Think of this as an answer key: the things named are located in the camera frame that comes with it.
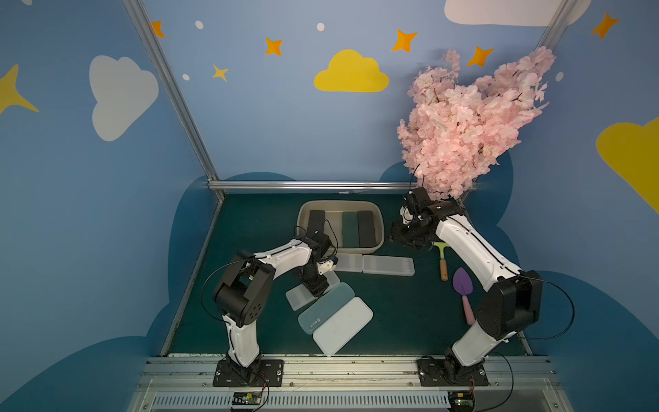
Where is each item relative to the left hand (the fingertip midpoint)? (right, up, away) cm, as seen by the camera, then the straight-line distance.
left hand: (312, 282), depth 92 cm
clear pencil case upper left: (+14, +6, +6) cm, 16 cm away
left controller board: (-18, -28, -20) cm, 39 cm away
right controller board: (+45, -30, -19) cm, 57 cm away
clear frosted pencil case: (-4, -4, -4) cm, 7 cm away
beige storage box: (+8, +27, +23) cm, 36 cm away
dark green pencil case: (+15, +19, +16) cm, 29 cm away
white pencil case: (+9, -12, -12) cm, 19 cm away
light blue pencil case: (+1, -10, -8) cm, 13 cm away
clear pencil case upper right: (+29, +5, +6) cm, 30 cm away
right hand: (+30, +17, -6) cm, 35 cm away
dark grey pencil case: (0, +21, +19) cm, 29 cm away
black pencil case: (+22, +19, +15) cm, 33 cm away
